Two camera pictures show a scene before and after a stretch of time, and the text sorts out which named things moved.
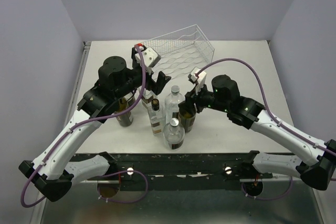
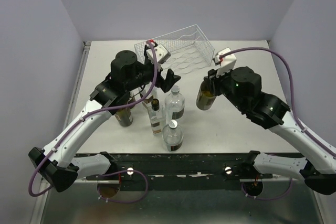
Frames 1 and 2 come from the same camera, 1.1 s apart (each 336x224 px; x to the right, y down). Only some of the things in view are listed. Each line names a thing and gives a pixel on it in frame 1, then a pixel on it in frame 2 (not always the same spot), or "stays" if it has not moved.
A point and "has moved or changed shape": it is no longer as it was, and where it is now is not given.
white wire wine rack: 181,51 stays
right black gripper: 191,97 -> 212,77
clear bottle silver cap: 173,135 stays
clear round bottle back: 171,102 stays
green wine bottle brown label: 187,119 has moved or changed shape
